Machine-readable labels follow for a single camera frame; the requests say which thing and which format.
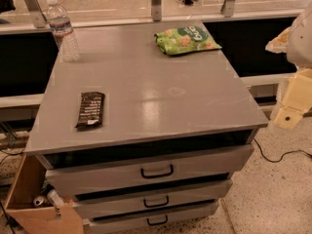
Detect grey drawer cabinet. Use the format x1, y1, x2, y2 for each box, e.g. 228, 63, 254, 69
24, 19, 270, 234

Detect small bottle in box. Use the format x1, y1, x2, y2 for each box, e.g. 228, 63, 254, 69
47, 189, 64, 208

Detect black floor cable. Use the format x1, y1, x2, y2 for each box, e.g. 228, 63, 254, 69
253, 137, 312, 164

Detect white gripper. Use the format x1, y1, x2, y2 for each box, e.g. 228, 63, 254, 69
273, 69, 312, 130

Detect wooden side box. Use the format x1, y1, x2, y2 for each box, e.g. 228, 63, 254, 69
5, 154, 84, 234

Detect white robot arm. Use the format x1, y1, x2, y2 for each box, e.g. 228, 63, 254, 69
265, 3, 312, 130

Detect top grey drawer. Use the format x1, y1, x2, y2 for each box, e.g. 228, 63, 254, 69
46, 144, 254, 196

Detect green snack bag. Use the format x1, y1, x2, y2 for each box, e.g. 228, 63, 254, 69
155, 25, 221, 56

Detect dark chocolate rxbar wrapper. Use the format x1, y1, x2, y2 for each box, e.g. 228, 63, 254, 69
76, 92, 105, 129

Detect middle grey drawer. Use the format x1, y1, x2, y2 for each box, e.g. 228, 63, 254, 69
74, 179, 232, 219

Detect bottom grey drawer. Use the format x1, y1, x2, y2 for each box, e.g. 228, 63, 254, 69
90, 201, 218, 234

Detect clear plastic water bottle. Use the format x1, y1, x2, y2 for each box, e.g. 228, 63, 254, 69
47, 0, 80, 61

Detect silver soda can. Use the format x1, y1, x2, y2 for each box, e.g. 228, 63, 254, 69
33, 195, 49, 208

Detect grey drawer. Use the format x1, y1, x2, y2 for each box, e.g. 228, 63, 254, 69
90, 201, 218, 234
46, 144, 254, 196
74, 179, 232, 219

